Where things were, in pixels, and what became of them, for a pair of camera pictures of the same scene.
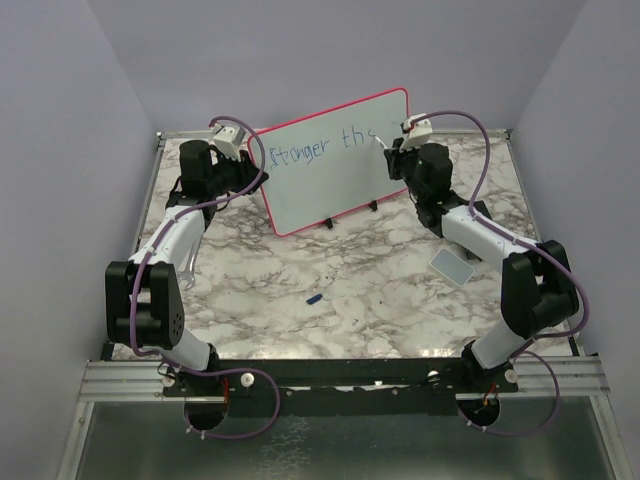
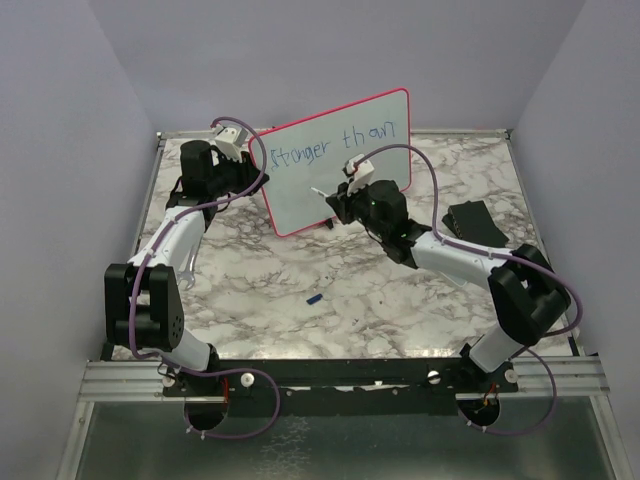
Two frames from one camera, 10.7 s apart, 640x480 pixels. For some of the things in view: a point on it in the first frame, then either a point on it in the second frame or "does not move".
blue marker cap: (314, 298) does not move
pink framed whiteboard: (326, 164) does not move
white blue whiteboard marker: (385, 146) → (320, 192)
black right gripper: (396, 156) → (343, 205)
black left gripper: (247, 170) does not move
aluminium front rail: (125, 381) does not move
